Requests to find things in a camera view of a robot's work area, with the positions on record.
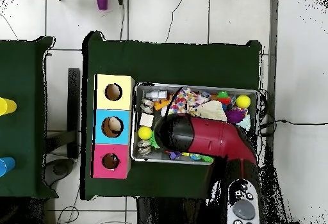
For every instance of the polka dot cloth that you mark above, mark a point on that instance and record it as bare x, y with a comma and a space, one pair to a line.
179, 101

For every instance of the cream knitted cloth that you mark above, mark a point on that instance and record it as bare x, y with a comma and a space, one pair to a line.
212, 110

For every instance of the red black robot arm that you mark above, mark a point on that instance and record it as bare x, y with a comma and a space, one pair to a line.
212, 137

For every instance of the shallow mesh bin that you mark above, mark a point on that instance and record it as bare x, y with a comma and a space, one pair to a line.
137, 157

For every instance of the wooden box with three holes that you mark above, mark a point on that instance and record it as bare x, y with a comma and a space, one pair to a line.
112, 137

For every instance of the plain wooden cube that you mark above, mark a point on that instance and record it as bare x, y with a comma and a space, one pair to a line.
146, 119

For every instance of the yellow smooth ball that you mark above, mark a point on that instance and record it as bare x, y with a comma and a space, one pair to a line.
243, 101
145, 133

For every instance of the plain green puffer ball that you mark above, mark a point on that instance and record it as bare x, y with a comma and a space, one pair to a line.
154, 142

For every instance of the dark green table cloth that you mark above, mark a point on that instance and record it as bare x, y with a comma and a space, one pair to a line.
20, 131
166, 62

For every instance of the purple spiky ball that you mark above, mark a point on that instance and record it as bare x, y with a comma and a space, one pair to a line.
234, 116

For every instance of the mint knitted cloth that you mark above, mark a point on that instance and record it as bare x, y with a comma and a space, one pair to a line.
244, 124

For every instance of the purple plastic cup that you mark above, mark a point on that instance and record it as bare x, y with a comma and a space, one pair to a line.
102, 2

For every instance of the yellow plastic cup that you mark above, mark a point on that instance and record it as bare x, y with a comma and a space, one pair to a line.
10, 106

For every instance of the blue plastic cup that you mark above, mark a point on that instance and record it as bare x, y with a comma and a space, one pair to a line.
7, 165

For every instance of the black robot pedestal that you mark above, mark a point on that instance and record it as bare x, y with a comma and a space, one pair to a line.
166, 211

